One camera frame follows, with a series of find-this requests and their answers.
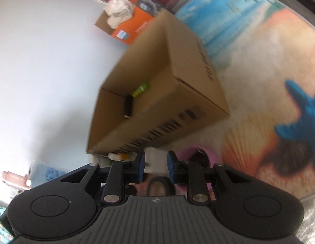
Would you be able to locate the black cylindrical flashlight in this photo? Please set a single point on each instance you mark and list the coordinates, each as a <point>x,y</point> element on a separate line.
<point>128,106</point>

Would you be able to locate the purple collapsible bowl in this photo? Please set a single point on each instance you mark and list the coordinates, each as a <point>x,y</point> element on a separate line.
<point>186,153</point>

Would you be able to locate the blue plastic bag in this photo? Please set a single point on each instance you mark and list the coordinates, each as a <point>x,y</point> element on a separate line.
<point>49,174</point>

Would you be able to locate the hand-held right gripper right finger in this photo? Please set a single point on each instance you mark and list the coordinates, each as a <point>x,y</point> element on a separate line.
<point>172,169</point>

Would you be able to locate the black tape roll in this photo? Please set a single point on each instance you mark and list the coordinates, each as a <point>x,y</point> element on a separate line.
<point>151,184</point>

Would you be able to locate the brown cardboard box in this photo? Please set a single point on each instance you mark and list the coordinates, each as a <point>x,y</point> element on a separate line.
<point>193,86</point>

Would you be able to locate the beach print mat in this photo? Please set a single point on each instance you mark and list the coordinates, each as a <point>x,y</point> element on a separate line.
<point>261,63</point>

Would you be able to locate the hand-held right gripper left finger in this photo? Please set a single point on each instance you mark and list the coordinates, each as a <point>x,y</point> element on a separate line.
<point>140,167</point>

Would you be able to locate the beige crumpled cloth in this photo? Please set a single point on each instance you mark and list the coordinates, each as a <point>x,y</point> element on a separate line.
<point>119,10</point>

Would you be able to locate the orange appliance box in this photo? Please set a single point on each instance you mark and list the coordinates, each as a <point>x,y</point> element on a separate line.
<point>137,28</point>

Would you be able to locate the green lighter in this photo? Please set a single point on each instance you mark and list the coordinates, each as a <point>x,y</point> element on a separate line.
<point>140,89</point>

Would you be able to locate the white plug charger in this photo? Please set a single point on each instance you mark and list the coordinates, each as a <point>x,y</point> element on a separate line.
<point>156,158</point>

